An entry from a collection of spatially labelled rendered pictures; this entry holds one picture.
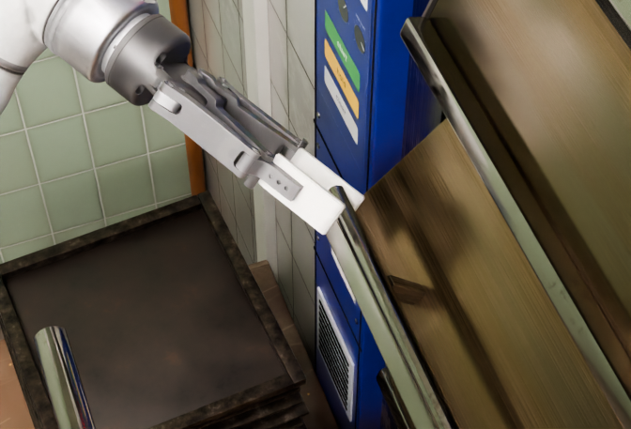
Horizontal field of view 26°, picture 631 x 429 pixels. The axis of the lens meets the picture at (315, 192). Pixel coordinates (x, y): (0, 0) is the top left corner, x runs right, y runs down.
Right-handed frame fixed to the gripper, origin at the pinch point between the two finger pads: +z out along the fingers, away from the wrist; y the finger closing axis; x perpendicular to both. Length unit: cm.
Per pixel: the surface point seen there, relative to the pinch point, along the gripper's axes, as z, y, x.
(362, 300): 8.4, 0.7, 5.0
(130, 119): -53, 111, 41
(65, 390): -7.0, -3.6, 26.6
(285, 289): -10, 89, 39
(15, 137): -65, 99, 52
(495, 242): 14.2, -0.6, -6.1
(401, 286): 10.5, -2.2, 1.1
